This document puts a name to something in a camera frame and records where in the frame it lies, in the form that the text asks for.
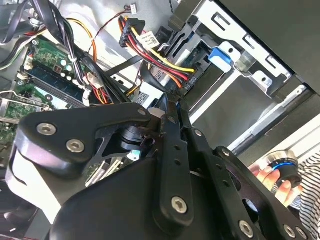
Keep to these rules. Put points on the person bare hand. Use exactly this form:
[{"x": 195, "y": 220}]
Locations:
[{"x": 265, "y": 175}]

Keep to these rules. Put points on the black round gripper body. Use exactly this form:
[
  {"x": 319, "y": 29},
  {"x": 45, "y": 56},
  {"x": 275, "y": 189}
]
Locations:
[{"x": 112, "y": 212}]

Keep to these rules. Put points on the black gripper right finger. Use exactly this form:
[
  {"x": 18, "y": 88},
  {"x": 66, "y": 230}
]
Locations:
[{"x": 225, "y": 190}]

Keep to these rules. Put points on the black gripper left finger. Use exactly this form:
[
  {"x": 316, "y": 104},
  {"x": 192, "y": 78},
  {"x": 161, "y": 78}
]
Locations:
[{"x": 57, "y": 130}]

